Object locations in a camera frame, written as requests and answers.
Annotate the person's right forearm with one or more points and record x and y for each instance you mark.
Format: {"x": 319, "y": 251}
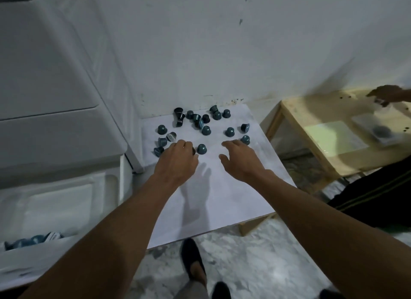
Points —
{"x": 337, "y": 244}

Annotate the clear plastic sheet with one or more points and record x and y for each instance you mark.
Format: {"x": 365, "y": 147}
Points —
{"x": 334, "y": 138}

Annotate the person's left hand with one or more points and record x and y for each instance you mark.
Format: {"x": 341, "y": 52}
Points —
{"x": 175, "y": 164}

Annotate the person's black right shoe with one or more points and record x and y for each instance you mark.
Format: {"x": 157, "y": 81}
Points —
{"x": 221, "y": 290}

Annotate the person's right hand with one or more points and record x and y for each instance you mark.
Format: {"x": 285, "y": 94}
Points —
{"x": 244, "y": 162}

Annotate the person's black left shoe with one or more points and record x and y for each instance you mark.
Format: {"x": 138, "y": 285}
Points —
{"x": 189, "y": 250}

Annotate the pale wooden side table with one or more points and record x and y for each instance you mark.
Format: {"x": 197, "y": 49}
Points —
{"x": 298, "y": 112}

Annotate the white drawer cabinet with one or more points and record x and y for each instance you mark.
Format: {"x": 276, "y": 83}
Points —
{"x": 48, "y": 141}

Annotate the clear bag with dark object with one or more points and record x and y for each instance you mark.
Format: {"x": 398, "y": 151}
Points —
{"x": 382, "y": 131}

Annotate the row of lidded capsules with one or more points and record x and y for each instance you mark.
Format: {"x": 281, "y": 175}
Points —
{"x": 32, "y": 239}

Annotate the black slipper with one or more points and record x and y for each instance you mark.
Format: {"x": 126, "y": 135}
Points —
{"x": 330, "y": 295}

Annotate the cluster of dark teal capsules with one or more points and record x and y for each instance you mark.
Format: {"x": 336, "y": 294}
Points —
{"x": 201, "y": 148}

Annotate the person's black shoe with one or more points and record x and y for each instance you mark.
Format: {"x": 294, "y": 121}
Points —
{"x": 221, "y": 290}
{"x": 189, "y": 250}

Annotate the person's left leg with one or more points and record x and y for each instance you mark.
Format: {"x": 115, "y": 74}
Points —
{"x": 199, "y": 273}

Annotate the white marble table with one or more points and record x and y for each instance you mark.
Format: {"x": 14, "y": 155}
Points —
{"x": 224, "y": 199}

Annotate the person's grey shorts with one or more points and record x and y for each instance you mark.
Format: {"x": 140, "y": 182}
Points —
{"x": 191, "y": 290}

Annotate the person's left forearm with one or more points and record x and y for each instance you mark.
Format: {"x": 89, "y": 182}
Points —
{"x": 106, "y": 244}

